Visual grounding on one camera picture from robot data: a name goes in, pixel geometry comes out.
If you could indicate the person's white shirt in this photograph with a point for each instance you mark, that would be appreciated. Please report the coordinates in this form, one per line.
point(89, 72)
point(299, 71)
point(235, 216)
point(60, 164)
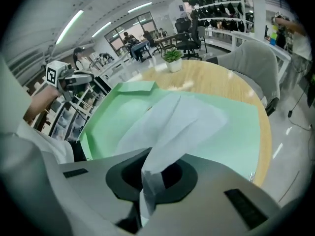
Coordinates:
point(37, 141)

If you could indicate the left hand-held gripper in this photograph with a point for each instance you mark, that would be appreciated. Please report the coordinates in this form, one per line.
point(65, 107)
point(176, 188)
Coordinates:
point(55, 75)

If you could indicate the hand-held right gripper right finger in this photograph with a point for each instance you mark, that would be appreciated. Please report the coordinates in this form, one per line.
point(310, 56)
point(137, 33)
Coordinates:
point(206, 213)

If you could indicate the blue covered desk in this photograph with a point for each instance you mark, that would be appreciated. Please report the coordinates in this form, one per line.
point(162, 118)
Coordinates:
point(140, 48)

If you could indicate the green paper folder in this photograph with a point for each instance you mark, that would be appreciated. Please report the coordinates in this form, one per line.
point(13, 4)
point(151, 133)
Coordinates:
point(221, 136)

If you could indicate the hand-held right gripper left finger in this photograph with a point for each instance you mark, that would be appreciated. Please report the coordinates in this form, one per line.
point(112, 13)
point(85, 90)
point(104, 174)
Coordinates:
point(91, 188)

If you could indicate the white shelf of black bags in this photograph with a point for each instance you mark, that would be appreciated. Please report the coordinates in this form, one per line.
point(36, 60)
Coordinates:
point(221, 8)

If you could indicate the black office chair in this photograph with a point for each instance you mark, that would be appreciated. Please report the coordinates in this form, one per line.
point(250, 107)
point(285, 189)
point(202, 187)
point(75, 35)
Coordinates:
point(192, 38)
point(180, 26)

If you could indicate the person's left forearm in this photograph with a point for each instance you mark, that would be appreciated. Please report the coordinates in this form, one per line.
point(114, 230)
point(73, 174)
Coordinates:
point(40, 104)

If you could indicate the grey upholstered chair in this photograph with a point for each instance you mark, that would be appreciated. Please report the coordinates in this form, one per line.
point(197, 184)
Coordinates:
point(256, 65)

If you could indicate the white sheet of paper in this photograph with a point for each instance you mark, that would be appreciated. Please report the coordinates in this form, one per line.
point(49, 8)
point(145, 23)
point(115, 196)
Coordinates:
point(177, 122)

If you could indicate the storage rack with boxes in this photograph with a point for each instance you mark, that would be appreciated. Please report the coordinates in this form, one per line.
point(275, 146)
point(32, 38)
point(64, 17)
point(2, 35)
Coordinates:
point(71, 117)

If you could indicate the potted green succulent plant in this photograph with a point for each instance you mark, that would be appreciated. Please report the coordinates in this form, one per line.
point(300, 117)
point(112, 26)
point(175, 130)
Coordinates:
point(173, 58)

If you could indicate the ceiling light strip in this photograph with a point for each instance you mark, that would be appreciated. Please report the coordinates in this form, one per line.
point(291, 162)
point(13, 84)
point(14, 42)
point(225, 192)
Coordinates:
point(139, 7)
point(69, 27)
point(101, 29)

